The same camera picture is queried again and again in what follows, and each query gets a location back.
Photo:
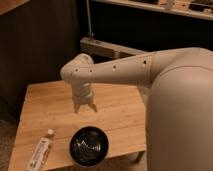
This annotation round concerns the grey metal beam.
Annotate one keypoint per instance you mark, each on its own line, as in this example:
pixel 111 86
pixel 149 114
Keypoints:
pixel 106 49

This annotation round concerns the wooden table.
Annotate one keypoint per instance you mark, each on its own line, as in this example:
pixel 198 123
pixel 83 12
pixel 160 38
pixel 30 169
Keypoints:
pixel 120 114

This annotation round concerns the white plastic bottle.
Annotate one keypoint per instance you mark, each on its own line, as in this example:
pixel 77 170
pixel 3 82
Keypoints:
pixel 41 152

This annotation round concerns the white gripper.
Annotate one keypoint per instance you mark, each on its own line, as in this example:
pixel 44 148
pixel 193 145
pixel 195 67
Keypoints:
pixel 83 94

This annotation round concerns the metal vertical pole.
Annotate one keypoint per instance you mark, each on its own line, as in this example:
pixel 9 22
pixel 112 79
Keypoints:
pixel 90 32

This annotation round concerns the wooden shelf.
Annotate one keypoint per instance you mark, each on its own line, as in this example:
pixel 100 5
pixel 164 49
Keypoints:
pixel 176 7

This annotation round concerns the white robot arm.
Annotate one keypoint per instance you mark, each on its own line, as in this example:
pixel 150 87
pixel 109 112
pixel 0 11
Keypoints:
pixel 179 110

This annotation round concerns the black ceramic bowl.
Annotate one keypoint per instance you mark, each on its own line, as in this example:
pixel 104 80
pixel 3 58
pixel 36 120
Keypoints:
pixel 89 146

